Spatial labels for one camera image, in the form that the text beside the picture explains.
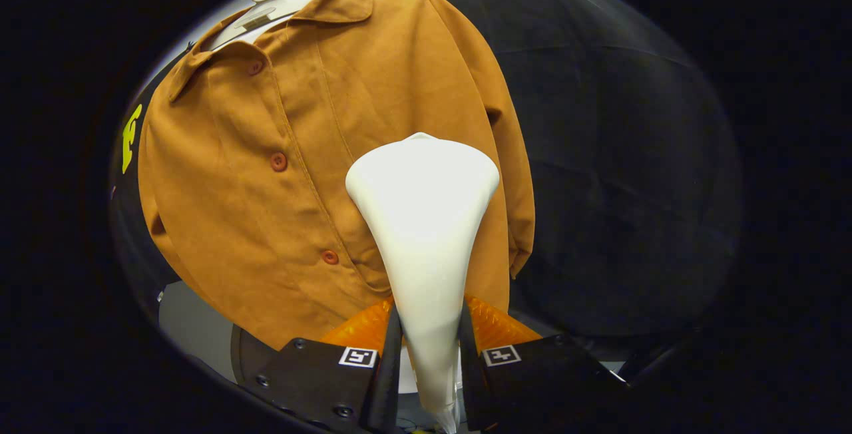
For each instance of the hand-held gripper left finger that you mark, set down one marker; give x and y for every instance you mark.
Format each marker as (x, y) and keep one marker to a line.
(389, 374)

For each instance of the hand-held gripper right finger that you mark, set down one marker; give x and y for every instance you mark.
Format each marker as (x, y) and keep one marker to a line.
(470, 384)

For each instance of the white garment steamer head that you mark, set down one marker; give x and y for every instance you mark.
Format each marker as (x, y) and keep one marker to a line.
(426, 221)

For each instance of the orange button-up shirt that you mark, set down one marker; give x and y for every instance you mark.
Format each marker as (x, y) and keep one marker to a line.
(266, 221)

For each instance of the white garment hanger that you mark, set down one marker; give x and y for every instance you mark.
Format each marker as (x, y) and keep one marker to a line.
(266, 18)

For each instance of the black backdrop cloth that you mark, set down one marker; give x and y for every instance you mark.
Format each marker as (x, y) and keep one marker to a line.
(632, 154)

